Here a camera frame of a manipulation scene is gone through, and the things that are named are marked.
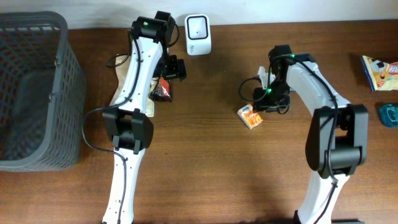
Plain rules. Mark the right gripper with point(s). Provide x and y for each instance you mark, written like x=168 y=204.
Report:
x=262 y=103

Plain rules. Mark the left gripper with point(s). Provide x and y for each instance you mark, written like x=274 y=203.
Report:
x=178 y=68

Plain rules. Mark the dark red black packet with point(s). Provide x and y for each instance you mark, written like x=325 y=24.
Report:
x=162 y=91

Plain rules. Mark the small orange packet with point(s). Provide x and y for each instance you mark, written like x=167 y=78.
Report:
x=249 y=117

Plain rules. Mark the beige kraft pouch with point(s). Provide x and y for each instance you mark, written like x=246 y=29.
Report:
x=121 y=73

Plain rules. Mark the yellow snack bag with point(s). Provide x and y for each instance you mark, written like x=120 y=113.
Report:
x=381 y=76

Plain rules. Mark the teal mouthwash bottle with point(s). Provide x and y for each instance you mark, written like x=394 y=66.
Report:
x=388 y=114

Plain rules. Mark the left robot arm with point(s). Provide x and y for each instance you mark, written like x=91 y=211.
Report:
x=128 y=127

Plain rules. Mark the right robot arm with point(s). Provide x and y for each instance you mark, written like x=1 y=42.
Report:
x=337 y=139

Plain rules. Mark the white barcode scanner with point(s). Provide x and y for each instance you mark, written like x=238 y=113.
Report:
x=198 y=34

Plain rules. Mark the grey plastic mesh basket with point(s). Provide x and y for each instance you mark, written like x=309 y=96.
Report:
x=43 y=91

